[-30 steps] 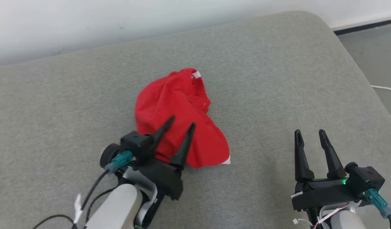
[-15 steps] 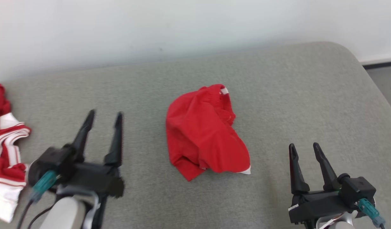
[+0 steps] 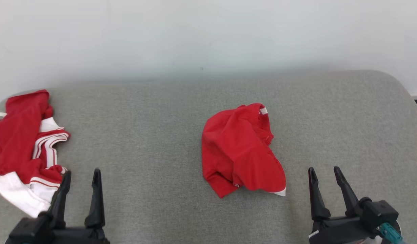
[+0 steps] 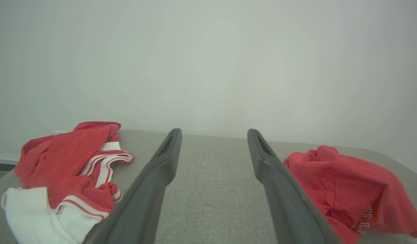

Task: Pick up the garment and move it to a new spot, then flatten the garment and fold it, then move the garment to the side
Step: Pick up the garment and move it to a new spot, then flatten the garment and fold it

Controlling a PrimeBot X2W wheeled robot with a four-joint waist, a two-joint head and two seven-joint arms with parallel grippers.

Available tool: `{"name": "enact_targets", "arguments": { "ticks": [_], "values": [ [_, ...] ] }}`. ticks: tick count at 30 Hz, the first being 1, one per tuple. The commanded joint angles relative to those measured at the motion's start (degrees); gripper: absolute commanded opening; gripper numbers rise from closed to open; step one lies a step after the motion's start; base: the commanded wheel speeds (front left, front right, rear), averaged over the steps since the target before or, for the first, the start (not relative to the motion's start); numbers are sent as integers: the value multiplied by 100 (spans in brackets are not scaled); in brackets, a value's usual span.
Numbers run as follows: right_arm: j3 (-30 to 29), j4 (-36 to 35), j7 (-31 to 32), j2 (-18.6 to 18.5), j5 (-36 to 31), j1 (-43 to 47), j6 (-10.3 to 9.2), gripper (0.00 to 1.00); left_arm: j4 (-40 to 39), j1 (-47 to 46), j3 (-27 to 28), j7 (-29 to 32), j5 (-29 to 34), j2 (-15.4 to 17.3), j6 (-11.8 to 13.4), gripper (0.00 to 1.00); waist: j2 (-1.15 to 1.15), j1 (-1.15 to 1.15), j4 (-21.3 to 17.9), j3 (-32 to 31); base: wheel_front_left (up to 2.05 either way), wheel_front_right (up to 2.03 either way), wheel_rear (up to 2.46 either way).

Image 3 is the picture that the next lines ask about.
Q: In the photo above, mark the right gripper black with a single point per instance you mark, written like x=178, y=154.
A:
x=337, y=232

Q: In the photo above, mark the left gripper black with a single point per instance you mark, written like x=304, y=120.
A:
x=79, y=237

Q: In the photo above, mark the red jersey with white trim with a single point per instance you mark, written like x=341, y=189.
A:
x=15, y=142

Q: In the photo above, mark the red shorts with white waistband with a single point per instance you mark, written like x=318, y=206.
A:
x=239, y=152

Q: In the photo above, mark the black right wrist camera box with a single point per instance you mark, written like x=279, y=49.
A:
x=378, y=211

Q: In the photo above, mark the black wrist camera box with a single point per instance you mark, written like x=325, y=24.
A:
x=25, y=232
x=378, y=211

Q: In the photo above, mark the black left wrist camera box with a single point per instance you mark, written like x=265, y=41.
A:
x=25, y=232

